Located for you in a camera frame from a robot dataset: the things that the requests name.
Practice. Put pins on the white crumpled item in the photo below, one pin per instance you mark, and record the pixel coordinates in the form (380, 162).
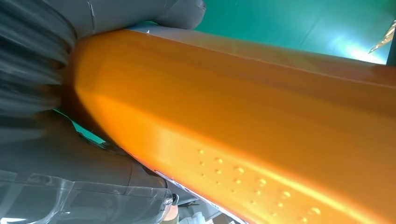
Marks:
(195, 220)

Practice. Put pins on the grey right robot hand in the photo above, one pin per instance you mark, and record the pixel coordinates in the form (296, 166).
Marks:
(77, 185)

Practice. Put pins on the crinkled gold foil piece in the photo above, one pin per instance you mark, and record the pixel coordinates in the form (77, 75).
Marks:
(386, 38)

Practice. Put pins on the ribbed grey right arm sleeve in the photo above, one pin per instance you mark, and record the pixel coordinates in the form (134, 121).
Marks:
(31, 61)

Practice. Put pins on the dark upright post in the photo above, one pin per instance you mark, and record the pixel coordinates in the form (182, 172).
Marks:
(393, 52)

